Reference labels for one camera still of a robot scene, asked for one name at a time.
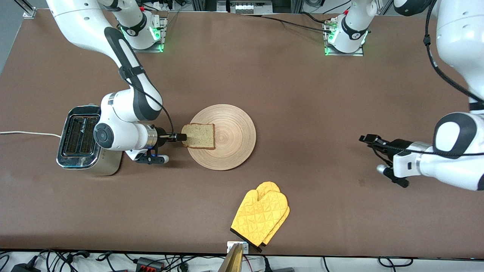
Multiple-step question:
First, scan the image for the brown bread slice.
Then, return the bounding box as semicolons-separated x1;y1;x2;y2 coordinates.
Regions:
181;123;216;150

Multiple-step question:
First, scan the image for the round wooden plate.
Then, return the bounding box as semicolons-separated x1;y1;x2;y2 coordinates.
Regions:
186;104;256;171

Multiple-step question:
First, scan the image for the beige chrome two-slot toaster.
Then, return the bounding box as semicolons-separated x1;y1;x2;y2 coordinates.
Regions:
56;104;126;177

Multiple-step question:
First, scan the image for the yellow quilted oven mitt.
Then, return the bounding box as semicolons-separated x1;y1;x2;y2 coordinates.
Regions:
256;181;290;248
230;189;289;253

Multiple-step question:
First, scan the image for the red and black connector block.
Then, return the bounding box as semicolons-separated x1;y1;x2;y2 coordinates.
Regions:
136;258;164;272

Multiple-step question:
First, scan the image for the gold aluminium profile bar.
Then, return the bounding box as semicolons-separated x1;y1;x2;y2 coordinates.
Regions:
218;243;243;272

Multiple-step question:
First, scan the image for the white power strip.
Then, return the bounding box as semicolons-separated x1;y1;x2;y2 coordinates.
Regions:
229;1;273;15

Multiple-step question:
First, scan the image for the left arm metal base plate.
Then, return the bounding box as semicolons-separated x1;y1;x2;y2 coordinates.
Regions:
324;19;364;56

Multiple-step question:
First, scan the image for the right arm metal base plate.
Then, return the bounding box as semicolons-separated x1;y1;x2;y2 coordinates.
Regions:
130;17;168;53

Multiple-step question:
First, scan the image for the white toaster power cord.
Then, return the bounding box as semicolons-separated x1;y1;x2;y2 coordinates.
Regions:
0;131;62;138

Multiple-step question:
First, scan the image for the long black table cable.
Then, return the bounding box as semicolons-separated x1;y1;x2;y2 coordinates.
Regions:
242;14;333;33

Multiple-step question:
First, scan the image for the short black table cable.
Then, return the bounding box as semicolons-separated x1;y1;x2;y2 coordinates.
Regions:
300;11;330;25

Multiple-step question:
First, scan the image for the aluminium corner bracket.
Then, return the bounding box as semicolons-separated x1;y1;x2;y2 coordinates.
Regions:
16;0;37;19

